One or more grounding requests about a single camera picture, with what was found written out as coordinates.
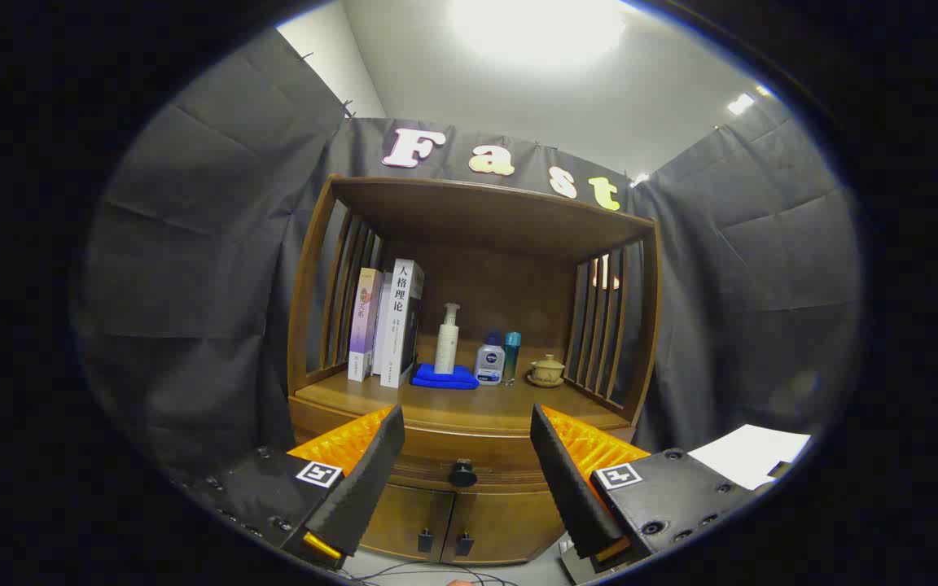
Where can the beige lidded tea cup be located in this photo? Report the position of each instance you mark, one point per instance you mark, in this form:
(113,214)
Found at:
(549,371)

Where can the purple book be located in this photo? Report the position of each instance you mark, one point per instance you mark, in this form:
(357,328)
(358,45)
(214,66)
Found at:
(363,325)

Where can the white pump bottle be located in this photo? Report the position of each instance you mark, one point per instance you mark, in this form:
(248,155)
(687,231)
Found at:
(446,346)

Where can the brown wooden cabinet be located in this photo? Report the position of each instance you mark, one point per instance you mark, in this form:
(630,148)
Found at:
(477,220)

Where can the black drawer knob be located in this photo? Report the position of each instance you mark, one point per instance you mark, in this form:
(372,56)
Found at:
(462,473)

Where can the brown wooden countertop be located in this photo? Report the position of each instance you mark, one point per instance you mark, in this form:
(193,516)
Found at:
(477,407)

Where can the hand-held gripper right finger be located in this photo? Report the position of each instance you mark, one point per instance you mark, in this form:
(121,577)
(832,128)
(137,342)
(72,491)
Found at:
(571,488)

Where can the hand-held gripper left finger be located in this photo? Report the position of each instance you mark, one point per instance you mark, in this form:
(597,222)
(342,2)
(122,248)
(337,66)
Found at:
(367,488)

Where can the thick white book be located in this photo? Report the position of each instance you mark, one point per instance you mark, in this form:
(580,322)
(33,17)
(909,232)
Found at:
(397,325)

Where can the slim teal bottle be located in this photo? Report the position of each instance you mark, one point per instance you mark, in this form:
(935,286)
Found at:
(511,358)

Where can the beige saucer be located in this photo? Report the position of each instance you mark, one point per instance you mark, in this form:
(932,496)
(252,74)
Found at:
(534,380)

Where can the folded blue cloth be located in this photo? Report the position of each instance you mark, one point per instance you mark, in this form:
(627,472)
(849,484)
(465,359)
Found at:
(444,378)

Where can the white blue-capped lotion bottle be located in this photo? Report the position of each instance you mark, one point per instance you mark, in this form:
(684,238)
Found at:
(489,364)

